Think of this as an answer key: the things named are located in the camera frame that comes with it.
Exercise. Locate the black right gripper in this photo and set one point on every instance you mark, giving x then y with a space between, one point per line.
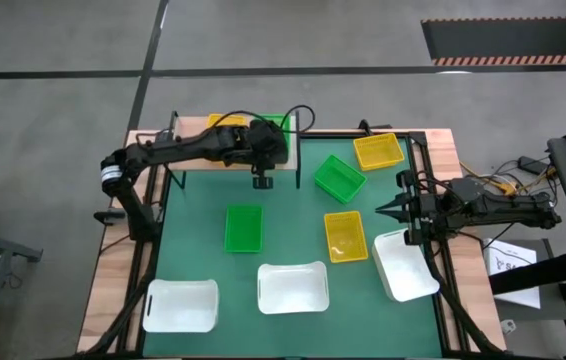
425 212

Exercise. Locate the paper sheet at right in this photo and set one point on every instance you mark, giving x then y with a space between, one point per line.
493 250

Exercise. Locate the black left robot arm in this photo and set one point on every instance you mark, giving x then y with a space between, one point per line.
183 145

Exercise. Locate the green table mat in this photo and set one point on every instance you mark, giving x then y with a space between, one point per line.
288 227

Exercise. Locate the yellow plastic basket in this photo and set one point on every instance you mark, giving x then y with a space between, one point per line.
378 151
345 237
225 120

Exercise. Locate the black aluminium table frame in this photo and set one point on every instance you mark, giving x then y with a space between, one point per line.
328 134

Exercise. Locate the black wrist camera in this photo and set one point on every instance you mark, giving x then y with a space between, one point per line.
411 238
263 182

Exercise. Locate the black power adapter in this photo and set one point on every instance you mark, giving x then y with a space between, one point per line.
530 165

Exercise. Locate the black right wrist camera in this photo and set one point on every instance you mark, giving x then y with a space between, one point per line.
411 238

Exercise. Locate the white plastic bin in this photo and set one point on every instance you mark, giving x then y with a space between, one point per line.
293 288
405 272
180 306

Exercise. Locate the black metal beam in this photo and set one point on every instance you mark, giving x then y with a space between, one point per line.
543 272

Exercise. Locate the green plastic basket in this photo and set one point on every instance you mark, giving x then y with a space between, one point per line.
243 230
283 122
338 177

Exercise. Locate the black hazard-striped floor mat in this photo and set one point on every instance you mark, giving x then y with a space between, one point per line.
513 40

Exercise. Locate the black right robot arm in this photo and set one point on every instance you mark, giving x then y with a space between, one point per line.
508 207

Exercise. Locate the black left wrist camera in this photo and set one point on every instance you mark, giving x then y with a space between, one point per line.
263 182

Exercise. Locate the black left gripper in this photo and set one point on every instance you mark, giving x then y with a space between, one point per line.
265 145

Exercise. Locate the black clamp bracket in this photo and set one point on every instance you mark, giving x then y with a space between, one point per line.
365 127

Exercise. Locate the small white bracket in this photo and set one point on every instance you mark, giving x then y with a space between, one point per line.
508 327

